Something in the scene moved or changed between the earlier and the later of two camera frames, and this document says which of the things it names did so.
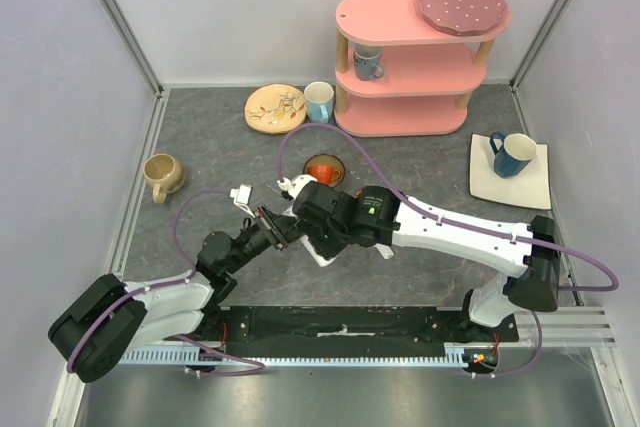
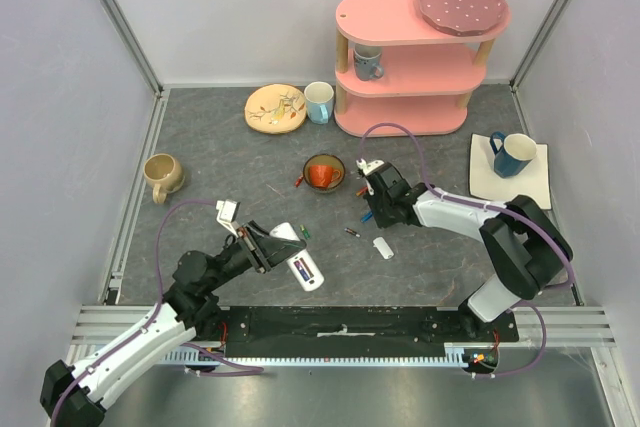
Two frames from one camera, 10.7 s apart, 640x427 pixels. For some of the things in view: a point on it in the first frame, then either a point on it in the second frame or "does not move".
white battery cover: [384, 250] does not move
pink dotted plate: [461, 5] does not move
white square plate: [530, 187] does not move
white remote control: [321, 260] to [304, 267]
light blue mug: [319, 98] does not move
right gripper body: [304, 197] to [377, 197]
